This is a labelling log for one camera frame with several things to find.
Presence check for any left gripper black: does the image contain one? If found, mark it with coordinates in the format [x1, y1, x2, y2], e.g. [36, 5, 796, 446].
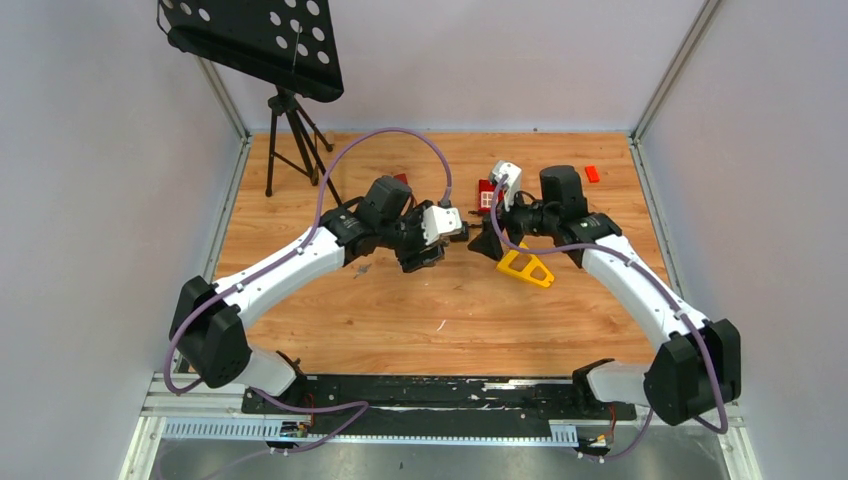
[380, 201, 447, 274]

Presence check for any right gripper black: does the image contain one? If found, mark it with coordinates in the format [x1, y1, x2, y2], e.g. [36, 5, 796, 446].
[468, 183, 557, 261]

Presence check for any black padlock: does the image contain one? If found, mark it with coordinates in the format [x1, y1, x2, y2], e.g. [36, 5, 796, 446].
[449, 221, 470, 243]

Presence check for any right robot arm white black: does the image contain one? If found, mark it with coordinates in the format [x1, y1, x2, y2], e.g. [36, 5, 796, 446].
[468, 161, 742, 434]

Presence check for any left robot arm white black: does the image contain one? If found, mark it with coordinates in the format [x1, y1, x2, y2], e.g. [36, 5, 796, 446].
[169, 176, 462, 413]

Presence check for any yellow triangular plastic piece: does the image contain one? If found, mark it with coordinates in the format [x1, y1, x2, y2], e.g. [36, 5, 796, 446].
[495, 249, 555, 288]

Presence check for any red toy brick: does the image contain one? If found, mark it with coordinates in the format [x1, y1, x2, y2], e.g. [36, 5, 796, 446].
[476, 179, 495, 214]

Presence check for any small red block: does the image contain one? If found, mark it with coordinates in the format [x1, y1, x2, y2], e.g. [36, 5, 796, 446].
[585, 165, 601, 184]

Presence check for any black music stand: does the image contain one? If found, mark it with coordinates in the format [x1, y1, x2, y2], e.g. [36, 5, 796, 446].
[156, 0, 344, 196]

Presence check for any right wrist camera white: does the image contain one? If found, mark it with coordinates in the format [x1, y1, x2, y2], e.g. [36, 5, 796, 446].
[488, 160, 522, 211]

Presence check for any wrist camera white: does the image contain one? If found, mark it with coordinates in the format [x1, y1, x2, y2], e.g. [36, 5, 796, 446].
[421, 205, 463, 246]
[488, 160, 522, 211]

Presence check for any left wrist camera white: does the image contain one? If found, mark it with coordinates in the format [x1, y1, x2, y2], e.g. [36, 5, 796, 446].
[421, 205, 463, 246]

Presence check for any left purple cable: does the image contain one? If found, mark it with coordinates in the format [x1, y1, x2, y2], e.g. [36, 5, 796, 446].
[153, 127, 454, 465]

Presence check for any purple cable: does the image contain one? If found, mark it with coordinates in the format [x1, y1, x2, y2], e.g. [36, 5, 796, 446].
[488, 173, 730, 463]
[153, 127, 454, 465]

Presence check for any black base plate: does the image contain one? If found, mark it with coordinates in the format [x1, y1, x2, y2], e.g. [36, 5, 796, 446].
[278, 375, 636, 438]

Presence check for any slotted cable duct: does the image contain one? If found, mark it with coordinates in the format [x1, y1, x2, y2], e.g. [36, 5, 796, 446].
[162, 418, 580, 446]

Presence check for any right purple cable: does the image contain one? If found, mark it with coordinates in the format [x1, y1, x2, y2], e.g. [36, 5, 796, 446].
[488, 173, 730, 463]

